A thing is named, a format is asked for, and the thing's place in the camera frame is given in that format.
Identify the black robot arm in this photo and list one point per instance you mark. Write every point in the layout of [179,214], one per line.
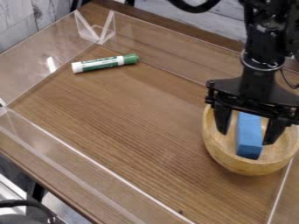
[271,22]

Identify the clear acrylic tray wall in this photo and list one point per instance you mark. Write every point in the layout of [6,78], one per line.
[110,138]

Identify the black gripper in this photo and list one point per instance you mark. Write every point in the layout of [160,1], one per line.
[266,100]

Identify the blue rectangular block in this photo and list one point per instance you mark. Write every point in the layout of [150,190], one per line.
[249,136]

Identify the brown wooden bowl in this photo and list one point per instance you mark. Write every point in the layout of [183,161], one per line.
[220,146]

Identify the green and white marker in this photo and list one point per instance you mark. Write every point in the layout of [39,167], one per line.
[108,62]

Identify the black table leg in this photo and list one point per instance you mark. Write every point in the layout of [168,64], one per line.
[38,192]

